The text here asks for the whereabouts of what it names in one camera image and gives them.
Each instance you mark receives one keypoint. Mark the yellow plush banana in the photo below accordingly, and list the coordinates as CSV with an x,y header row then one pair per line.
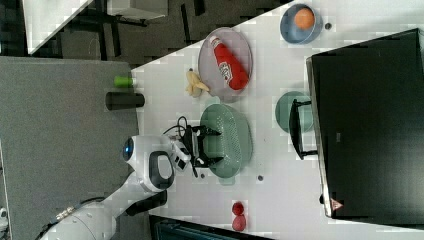
x,y
195,85

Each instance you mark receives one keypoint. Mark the green mug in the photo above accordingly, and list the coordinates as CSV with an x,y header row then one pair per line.
x,y
283,110

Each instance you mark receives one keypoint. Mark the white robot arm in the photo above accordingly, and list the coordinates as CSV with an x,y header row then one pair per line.
x,y
154,160

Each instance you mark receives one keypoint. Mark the black cylinder holder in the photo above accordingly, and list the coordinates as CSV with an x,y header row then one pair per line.
x,y
145,205

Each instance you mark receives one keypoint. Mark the blue bowl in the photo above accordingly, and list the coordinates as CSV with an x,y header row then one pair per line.
x,y
294,35

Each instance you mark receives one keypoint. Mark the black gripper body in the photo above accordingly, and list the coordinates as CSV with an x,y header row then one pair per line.
x,y
193,141

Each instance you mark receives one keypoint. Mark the red plush ketchup bottle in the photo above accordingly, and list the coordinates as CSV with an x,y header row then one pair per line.
x,y
230,68

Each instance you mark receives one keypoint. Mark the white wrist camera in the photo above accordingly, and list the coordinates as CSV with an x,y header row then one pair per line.
x,y
182,155

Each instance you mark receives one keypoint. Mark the black cylinder far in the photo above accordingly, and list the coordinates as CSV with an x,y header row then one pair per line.
x,y
123,100

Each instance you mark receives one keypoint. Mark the red plush strawberry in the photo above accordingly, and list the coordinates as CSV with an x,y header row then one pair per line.
x,y
239,223

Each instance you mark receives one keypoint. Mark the orange ball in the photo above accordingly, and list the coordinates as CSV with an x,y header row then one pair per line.
x,y
304,18

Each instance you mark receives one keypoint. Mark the green plastic strainer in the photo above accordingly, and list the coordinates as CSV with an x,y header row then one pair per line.
x,y
234,144

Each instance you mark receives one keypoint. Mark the grey round plate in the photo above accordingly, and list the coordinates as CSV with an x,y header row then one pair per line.
x,y
208,68

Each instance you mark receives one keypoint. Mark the green bottle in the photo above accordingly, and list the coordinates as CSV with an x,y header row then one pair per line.
x,y
124,82

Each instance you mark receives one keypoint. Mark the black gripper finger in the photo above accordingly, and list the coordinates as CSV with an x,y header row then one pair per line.
x,y
207,131
207,162

